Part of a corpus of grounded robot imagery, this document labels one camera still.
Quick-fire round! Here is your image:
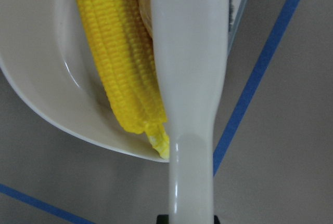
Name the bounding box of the beige hand brush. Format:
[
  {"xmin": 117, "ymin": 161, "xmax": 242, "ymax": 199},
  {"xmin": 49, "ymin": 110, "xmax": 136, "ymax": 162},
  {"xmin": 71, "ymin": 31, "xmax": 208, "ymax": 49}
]
[{"xmin": 150, "ymin": 0, "xmax": 247, "ymax": 223}]

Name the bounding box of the yellow toy corn cob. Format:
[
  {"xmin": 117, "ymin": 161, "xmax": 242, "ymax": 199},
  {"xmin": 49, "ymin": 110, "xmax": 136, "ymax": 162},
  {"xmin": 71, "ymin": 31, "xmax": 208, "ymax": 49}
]
[{"xmin": 76, "ymin": 0, "xmax": 170, "ymax": 159}]

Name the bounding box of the beige plastic dustpan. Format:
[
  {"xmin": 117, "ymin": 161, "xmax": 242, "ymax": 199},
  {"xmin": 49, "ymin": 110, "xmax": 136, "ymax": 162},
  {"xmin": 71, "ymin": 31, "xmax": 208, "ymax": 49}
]
[{"xmin": 1, "ymin": 0, "xmax": 161, "ymax": 162}]

